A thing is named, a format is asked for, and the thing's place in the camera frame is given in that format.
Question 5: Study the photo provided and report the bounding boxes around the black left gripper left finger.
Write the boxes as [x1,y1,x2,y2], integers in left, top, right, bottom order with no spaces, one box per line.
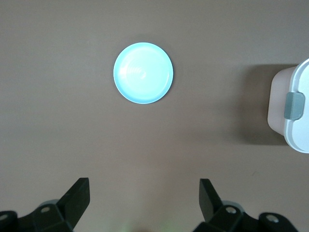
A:
[0,177,91,232]

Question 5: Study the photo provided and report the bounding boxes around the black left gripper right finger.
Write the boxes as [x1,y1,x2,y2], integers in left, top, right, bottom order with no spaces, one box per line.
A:
[193,178,297,232]

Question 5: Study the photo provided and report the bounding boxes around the white lidded storage box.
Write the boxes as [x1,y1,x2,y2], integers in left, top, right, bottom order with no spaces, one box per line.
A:
[267,57,309,153]

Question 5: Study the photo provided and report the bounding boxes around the light blue plate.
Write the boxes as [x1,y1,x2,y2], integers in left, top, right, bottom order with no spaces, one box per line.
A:
[112,42,174,105]

